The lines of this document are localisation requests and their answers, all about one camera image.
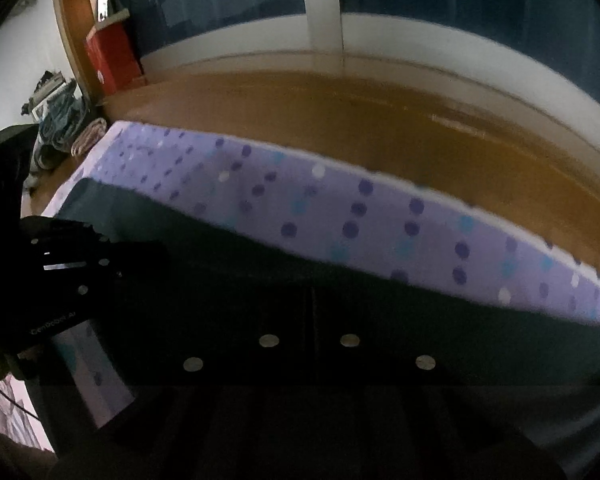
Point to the pile of framed pictures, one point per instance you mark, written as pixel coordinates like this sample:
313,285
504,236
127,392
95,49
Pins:
45,87

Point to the red box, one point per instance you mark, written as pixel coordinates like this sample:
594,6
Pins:
112,60

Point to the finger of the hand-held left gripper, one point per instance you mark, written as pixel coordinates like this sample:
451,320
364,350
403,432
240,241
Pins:
80,260

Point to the pink folded cloth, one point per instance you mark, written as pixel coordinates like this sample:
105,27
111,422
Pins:
90,137

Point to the dark teal garment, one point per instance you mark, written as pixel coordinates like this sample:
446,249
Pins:
280,270

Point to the grey folded cloth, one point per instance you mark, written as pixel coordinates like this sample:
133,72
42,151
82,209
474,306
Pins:
50,157

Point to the wooden window surround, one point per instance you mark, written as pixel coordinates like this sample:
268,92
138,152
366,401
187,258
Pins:
355,110

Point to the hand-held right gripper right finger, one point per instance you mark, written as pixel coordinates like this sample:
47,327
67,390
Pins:
335,355

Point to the purple dotted bed sheet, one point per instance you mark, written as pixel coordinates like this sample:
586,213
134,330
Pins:
380,210

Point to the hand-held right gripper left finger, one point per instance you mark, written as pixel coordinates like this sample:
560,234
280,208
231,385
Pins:
285,350

